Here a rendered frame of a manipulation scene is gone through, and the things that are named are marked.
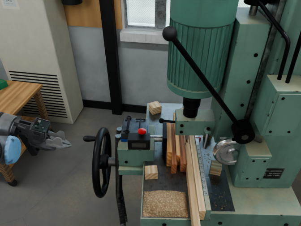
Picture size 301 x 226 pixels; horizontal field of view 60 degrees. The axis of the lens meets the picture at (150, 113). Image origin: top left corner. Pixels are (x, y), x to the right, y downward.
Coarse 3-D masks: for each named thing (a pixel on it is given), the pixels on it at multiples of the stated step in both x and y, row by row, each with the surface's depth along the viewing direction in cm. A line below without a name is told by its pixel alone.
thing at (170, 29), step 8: (168, 32) 58; (176, 32) 59; (168, 40) 60; (176, 40) 60; (184, 48) 62; (184, 56) 63; (192, 64) 64; (200, 72) 65; (208, 88) 68; (216, 96) 70; (224, 104) 72; (232, 120) 75; (240, 120) 78; (232, 128) 79; (240, 128) 76; (248, 128) 75; (240, 136) 76; (248, 136) 76; (256, 136) 79
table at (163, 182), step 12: (168, 108) 123; (180, 108) 123; (156, 120) 116; (156, 132) 110; (156, 144) 105; (156, 156) 100; (120, 168) 99; (132, 168) 99; (144, 168) 95; (168, 168) 95; (144, 180) 91; (156, 180) 91; (168, 180) 91; (180, 180) 91
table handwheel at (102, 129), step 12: (108, 132) 114; (96, 144) 98; (108, 144) 120; (96, 156) 96; (108, 156) 109; (96, 168) 95; (108, 168) 120; (96, 180) 96; (108, 180) 117; (96, 192) 99
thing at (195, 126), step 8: (176, 112) 94; (200, 112) 94; (208, 112) 94; (176, 120) 90; (184, 120) 90; (192, 120) 90; (200, 120) 90; (208, 120) 90; (176, 128) 92; (184, 128) 92; (192, 128) 92; (200, 128) 92
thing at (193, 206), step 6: (186, 150) 97; (186, 156) 94; (186, 168) 92; (192, 168) 90; (186, 174) 92; (192, 174) 88; (192, 180) 86; (192, 186) 84; (192, 192) 83; (192, 198) 81; (192, 204) 79; (192, 210) 78; (192, 216) 77; (198, 216) 76; (192, 222) 76; (198, 222) 75
